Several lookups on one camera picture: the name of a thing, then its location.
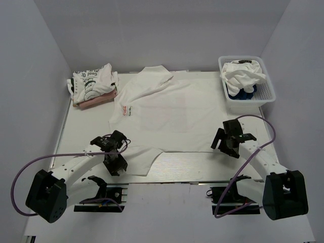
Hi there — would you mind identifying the white t-shirt with tag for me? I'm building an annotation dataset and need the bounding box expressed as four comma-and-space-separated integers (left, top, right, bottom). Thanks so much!
220, 60, 267, 96

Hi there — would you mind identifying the white logo t-shirt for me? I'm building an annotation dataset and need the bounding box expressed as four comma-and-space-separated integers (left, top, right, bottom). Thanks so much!
108, 66, 226, 176

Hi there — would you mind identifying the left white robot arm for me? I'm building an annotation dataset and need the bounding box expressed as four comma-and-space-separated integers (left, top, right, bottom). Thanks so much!
25, 130, 130, 223

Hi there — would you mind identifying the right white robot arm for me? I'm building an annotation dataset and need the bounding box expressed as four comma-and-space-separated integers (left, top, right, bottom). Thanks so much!
211, 119, 309, 220

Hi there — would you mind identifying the blue t-shirt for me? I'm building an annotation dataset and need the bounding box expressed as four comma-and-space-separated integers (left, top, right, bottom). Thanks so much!
228, 85, 257, 100

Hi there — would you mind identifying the folded printed white t-shirt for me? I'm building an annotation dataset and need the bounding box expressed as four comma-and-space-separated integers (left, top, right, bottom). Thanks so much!
66, 63, 118, 105

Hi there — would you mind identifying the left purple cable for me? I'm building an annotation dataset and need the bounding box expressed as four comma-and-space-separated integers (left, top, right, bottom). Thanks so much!
10, 138, 131, 217

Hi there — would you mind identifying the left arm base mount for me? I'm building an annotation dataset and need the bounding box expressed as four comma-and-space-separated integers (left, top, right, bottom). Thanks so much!
73, 176, 127, 213

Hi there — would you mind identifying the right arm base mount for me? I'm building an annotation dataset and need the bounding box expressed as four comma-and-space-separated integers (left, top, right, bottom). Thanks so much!
206, 187, 261, 215

